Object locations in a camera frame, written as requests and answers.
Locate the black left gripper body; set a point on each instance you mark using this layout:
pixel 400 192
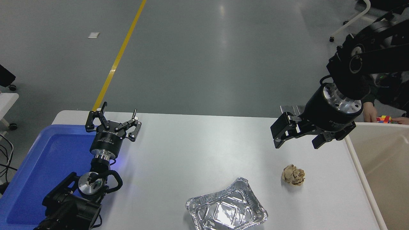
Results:
pixel 107 142

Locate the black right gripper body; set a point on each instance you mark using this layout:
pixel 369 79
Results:
pixel 326 116

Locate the multicoloured puzzle cube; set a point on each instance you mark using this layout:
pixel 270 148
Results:
pixel 384 119

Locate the silver foil tray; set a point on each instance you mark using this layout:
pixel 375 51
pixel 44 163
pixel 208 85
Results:
pixel 223 210

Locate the person's right forearm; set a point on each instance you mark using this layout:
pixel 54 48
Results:
pixel 368 94

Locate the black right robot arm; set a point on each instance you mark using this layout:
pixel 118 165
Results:
pixel 377 57

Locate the silver floor plate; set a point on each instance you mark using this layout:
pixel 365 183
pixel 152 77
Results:
pixel 301 108
pixel 287 108

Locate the person's right hand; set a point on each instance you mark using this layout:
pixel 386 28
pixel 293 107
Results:
pixel 370 112

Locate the person's left hand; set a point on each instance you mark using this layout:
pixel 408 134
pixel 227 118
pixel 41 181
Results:
pixel 402 120

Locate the crumpled tan paper ball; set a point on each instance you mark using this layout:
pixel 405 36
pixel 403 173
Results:
pixel 293 175

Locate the large pale bin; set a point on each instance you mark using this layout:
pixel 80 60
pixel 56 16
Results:
pixel 383 166

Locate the person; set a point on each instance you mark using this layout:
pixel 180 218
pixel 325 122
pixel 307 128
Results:
pixel 396 92

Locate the blue plastic tray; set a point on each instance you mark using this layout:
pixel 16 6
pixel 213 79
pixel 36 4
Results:
pixel 38 172

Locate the white wheeled side table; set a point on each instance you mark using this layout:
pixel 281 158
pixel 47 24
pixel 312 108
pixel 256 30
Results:
pixel 6 102

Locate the black wheeled chair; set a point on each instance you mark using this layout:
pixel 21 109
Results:
pixel 4 76

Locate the white-framed wheeled chair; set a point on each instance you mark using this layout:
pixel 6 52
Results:
pixel 383 4

